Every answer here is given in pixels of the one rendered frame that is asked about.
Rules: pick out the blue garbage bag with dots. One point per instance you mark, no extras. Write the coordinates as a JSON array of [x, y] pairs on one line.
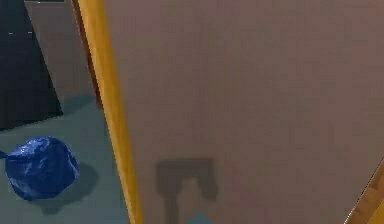
[[40, 168]]

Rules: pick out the black cabinet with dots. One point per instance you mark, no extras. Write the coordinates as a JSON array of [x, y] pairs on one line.
[[23, 73]]

